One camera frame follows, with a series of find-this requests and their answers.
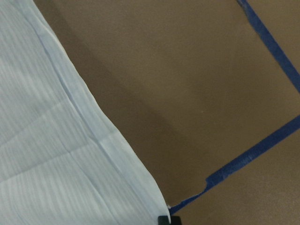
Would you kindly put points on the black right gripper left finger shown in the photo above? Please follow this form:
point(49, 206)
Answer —
point(163, 220)

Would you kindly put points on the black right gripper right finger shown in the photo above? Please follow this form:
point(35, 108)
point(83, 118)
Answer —
point(176, 220)

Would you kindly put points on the light blue striped shirt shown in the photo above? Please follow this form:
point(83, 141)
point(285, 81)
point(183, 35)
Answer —
point(62, 161)

